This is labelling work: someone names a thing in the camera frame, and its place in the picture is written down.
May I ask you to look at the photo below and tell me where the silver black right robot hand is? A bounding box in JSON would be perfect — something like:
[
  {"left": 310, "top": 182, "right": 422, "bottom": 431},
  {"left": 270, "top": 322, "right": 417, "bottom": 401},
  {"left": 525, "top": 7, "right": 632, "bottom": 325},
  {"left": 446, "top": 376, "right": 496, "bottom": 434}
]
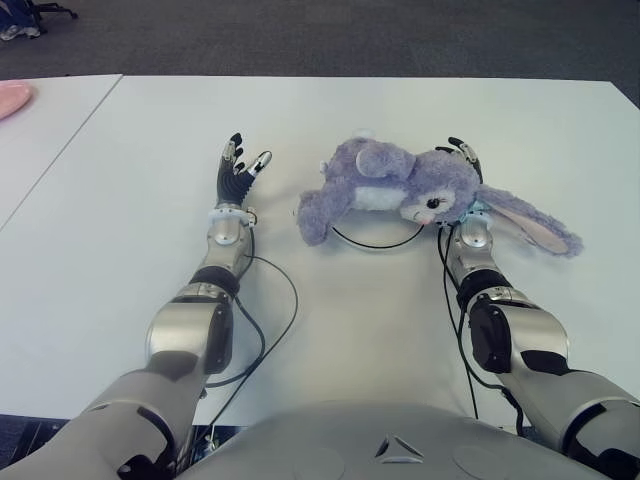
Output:
[{"left": 434, "top": 135, "right": 484, "bottom": 181}]

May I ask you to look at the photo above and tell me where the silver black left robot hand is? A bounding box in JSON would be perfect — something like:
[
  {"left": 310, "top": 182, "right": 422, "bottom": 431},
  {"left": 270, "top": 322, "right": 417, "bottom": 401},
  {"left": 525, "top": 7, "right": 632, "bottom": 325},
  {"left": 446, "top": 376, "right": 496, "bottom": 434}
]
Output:
[{"left": 215, "top": 132, "right": 274, "bottom": 207}]

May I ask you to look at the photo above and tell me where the purple plush rabbit doll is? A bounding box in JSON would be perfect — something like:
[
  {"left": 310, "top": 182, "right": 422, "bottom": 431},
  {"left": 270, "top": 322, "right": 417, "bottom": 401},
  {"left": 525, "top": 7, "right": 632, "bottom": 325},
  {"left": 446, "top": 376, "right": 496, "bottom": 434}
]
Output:
[{"left": 298, "top": 128, "right": 585, "bottom": 259}]

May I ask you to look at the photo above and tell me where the white plate with black rim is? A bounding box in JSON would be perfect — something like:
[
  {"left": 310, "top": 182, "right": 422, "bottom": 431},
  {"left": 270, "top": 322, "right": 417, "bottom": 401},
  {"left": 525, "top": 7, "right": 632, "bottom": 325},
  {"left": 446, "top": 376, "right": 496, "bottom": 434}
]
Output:
[{"left": 329, "top": 219, "right": 427, "bottom": 252}]

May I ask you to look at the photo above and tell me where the pink plate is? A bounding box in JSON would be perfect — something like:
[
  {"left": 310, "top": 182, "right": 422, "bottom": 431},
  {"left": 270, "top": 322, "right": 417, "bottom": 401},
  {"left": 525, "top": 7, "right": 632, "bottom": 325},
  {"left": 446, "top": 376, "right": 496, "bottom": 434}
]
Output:
[{"left": 0, "top": 81, "right": 34, "bottom": 121}]

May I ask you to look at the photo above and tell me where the black office chair base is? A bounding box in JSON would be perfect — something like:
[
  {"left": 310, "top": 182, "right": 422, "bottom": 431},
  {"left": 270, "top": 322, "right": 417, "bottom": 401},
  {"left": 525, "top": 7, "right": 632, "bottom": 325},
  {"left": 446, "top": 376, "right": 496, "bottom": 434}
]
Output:
[{"left": 24, "top": 0, "right": 79, "bottom": 22}]

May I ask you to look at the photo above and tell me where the white sneaker shoe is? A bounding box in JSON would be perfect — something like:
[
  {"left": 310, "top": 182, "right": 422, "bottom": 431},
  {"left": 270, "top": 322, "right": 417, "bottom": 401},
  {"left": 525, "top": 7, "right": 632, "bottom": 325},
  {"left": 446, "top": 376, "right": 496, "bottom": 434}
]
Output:
[{"left": 0, "top": 24, "right": 42, "bottom": 42}]

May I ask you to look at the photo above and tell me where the grey robot torso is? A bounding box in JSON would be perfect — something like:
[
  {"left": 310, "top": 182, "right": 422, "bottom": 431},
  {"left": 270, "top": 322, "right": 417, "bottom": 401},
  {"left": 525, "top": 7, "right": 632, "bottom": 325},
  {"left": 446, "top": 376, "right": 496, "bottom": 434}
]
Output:
[{"left": 174, "top": 399, "right": 601, "bottom": 480}]

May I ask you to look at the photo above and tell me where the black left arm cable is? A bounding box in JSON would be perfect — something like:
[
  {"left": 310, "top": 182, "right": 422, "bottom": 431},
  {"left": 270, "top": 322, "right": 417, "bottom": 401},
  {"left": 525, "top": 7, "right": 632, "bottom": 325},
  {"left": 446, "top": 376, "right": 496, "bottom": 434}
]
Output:
[{"left": 198, "top": 252, "right": 300, "bottom": 432}]

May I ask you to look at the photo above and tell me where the long black right arm cable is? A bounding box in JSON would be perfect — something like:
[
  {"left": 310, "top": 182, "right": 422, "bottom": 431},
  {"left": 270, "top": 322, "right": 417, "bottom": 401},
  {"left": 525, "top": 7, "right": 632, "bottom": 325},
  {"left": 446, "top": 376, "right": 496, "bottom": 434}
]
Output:
[{"left": 438, "top": 224, "right": 482, "bottom": 419}]

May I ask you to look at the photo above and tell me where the short black right arm cable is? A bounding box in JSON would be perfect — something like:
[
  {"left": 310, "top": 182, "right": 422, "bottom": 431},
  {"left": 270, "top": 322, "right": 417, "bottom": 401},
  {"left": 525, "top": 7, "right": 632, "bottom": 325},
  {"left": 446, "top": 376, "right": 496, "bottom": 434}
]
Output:
[{"left": 498, "top": 383, "right": 526, "bottom": 437}]

